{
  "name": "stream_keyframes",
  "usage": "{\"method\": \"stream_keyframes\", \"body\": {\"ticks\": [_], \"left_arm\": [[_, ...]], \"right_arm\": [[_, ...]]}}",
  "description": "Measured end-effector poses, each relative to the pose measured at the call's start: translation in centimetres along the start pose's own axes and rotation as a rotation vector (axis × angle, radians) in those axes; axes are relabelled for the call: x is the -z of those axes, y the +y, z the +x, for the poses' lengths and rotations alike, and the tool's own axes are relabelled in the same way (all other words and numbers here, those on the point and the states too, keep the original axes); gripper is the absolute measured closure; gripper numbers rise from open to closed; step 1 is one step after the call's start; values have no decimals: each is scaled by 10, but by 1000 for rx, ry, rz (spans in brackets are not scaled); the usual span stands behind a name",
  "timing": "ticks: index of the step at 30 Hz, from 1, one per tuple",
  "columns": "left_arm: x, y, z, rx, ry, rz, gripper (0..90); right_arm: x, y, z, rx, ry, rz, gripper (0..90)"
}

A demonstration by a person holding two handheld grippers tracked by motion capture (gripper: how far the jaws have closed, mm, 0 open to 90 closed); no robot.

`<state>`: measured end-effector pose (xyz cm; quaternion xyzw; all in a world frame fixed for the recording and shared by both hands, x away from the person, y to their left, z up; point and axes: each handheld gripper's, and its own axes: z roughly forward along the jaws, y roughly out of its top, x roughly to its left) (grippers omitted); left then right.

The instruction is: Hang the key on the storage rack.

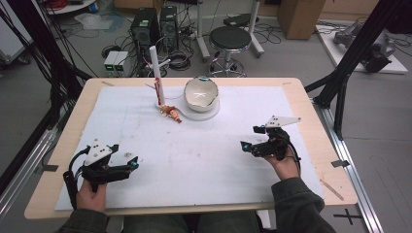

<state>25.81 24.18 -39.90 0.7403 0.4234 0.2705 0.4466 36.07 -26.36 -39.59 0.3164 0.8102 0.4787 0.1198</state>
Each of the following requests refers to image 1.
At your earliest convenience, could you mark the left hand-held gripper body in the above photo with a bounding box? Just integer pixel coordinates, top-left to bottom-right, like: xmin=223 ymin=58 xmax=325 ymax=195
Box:
xmin=81 ymin=138 xmax=131 ymax=194

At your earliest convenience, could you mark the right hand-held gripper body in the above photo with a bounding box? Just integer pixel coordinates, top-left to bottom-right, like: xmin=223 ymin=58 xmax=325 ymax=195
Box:
xmin=252 ymin=115 xmax=302 ymax=161

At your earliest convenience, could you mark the red strap figure keychain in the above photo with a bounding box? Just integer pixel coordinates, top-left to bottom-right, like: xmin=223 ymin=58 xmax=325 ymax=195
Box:
xmin=154 ymin=77 xmax=184 ymax=124

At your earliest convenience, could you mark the white stand with pole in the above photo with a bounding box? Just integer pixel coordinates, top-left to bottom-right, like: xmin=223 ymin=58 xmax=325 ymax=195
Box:
xmin=149 ymin=45 xmax=222 ymax=122

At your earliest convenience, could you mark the person's right hand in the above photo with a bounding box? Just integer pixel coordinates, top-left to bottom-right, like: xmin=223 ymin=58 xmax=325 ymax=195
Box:
xmin=262 ymin=151 xmax=301 ymax=182

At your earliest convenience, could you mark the person's left hand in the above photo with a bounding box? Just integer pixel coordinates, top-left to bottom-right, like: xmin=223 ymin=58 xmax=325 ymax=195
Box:
xmin=75 ymin=180 xmax=108 ymax=213

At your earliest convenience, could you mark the black tape strip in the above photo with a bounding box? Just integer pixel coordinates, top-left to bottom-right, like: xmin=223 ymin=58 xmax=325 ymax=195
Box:
xmin=34 ymin=164 xmax=60 ymax=173
xmin=330 ymin=158 xmax=352 ymax=169

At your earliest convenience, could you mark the white foam board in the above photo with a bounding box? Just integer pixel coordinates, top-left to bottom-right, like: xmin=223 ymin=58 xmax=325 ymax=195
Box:
xmin=53 ymin=84 xmax=326 ymax=212

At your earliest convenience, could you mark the person's left leg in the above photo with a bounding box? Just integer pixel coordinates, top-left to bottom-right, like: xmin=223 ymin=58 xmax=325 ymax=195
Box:
xmin=122 ymin=214 xmax=192 ymax=233

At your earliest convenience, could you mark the person's leg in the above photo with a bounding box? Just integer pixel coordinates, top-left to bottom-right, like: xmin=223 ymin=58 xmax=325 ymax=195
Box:
xmin=196 ymin=211 xmax=260 ymax=233
xmin=122 ymin=214 xmax=192 ymax=233

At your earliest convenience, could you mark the white eggshell bowl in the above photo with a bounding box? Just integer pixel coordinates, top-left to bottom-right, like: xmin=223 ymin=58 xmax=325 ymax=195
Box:
xmin=183 ymin=76 xmax=220 ymax=114

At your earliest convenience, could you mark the long wooden stick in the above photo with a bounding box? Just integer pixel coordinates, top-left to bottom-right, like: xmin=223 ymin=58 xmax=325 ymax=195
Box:
xmin=319 ymin=178 xmax=345 ymax=202

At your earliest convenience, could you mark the person's right leg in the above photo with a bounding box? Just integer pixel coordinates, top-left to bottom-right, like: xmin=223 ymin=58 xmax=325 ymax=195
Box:
xmin=196 ymin=211 xmax=260 ymax=233

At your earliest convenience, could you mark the white power supply box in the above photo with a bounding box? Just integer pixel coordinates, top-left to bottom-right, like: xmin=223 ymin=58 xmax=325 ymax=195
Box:
xmin=103 ymin=50 xmax=120 ymax=73
xmin=113 ymin=50 xmax=130 ymax=73

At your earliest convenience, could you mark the black round stool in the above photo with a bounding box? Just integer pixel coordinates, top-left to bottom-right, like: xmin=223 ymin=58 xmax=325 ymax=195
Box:
xmin=208 ymin=25 xmax=254 ymax=79

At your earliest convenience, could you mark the black tape cross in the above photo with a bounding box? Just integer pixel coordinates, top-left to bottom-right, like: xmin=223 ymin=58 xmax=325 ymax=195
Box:
xmin=332 ymin=208 xmax=362 ymax=226

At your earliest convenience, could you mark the white stand leg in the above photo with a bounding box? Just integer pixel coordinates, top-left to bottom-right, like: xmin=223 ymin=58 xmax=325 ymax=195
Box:
xmin=193 ymin=0 xmax=212 ymax=63
xmin=247 ymin=0 xmax=265 ymax=59

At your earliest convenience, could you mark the flat black case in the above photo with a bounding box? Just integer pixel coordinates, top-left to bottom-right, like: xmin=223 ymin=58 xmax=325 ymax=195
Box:
xmin=223 ymin=13 xmax=260 ymax=28

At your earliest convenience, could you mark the brown cardboard box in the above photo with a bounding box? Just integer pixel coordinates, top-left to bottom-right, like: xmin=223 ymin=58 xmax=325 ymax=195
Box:
xmin=277 ymin=0 xmax=327 ymax=41

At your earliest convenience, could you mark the black computer tower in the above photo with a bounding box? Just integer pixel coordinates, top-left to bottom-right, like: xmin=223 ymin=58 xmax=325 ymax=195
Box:
xmin=130 ymin=7 xmax=161 ymax=47
xmin=159 ymin=5 xmax=180 ymax=50

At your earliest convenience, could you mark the clear plastic bag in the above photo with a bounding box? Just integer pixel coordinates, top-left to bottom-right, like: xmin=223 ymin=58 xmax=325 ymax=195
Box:
xmin=73 ymin=12 xmax=126 ymax=32

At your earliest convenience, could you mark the grey machine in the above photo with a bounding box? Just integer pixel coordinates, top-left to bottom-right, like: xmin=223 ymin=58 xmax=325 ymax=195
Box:
xmin=332 ymin=21 xmax=396 ymax=74

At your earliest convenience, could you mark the white cabinet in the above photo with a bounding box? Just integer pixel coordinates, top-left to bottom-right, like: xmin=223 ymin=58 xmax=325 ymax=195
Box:
xmin=0 ymin=12 xmax=34 ymax=65

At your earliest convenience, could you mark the white platform board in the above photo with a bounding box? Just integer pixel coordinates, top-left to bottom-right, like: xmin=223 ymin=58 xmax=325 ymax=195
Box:
xmin=315 ymin=23 xmax=409 ymax=76

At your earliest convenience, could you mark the round white table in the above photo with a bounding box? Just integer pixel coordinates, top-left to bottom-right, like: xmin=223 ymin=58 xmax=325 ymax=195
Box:
xmin=41 ymin=0 xmax=99 ymax=17

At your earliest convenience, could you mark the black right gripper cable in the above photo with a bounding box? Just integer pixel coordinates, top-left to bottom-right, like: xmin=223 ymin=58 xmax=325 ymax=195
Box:
xmin=287 ymin=141 xmax=303 ymax=178

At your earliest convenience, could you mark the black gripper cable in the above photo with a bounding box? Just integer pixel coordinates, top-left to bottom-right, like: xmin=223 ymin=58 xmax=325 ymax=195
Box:
xmin=287 ymin=141 xmax=303 ymax=178
xmin=62 ymin=145 xmax=91 ymax=211

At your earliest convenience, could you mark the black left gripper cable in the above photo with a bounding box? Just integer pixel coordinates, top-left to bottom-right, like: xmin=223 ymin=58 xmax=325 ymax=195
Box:
xmin=62 ymin=145 xmax=91 ymax=211

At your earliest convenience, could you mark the aluminium rail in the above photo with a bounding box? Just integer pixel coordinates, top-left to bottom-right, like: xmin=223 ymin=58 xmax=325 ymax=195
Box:
xmin=0 ymin=128 xmax=58 ymax=222
xmin=311 ymin=97 xmax=386 ymax=233

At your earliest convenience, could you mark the coil of black cables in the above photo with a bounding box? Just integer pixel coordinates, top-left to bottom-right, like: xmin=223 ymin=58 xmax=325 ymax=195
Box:
xmin=167 ymin=49 xmax=192 ymax=72

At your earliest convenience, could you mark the black metal frame with cables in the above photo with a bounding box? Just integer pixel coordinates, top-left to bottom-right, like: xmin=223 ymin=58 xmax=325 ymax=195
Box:
xmin=0 ymin=0 xmax=93 ymax=130

